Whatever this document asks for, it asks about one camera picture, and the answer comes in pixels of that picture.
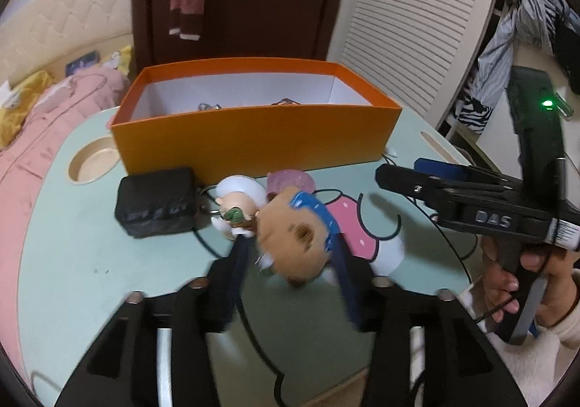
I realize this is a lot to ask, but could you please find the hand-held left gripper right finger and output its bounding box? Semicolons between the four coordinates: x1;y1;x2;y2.
328;246;529;407

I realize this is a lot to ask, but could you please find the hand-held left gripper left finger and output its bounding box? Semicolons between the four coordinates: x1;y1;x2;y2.
54;237;252;407

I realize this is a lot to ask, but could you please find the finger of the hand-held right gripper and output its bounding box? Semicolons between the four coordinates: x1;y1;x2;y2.
375;163;522;215
413;157;517;185

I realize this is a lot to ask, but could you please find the brown hamster plush toy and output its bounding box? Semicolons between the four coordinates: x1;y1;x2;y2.
254;189;338;285

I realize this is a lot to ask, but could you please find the orange cardboard box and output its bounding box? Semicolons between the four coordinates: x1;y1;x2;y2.
110;57;403;176

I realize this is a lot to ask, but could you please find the person's right forearm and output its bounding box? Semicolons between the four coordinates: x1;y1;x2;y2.
455;268;580;407

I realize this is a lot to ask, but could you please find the person's right hand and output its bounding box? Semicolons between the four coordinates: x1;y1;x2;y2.
479;235;580;330

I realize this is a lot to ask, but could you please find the zebra print garment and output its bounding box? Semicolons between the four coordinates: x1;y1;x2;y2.
455;92;496;136

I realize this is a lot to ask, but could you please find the white doll figurine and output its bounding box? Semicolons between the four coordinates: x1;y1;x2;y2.
211;175;268;240

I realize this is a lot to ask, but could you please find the black garment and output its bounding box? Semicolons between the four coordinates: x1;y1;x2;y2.
550;17;580;95

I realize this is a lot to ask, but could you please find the pink glitter round case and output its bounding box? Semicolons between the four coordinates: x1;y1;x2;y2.
266;169;316;199

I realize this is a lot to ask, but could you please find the black quilted pouch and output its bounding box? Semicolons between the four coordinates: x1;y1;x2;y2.
115;166;200;238

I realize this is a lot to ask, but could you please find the blue white striped shirt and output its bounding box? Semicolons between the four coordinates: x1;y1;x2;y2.
469;0;580;99

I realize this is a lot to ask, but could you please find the white louvered closet door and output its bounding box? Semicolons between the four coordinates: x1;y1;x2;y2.
337;0;504;127

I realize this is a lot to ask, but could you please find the pink quilted blanket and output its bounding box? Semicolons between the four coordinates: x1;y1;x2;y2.
0;67;132;344

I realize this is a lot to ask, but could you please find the dark brown wooden door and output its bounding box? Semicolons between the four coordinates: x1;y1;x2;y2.
131;0;359;72

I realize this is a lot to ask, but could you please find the dark photo card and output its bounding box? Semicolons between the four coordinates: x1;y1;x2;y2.
66;51;100;77

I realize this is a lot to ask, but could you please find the yellow blanket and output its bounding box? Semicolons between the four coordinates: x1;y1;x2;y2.
0;46;132;149

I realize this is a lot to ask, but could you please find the cream tufted headboard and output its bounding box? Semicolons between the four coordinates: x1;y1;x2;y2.
0;0;137;86

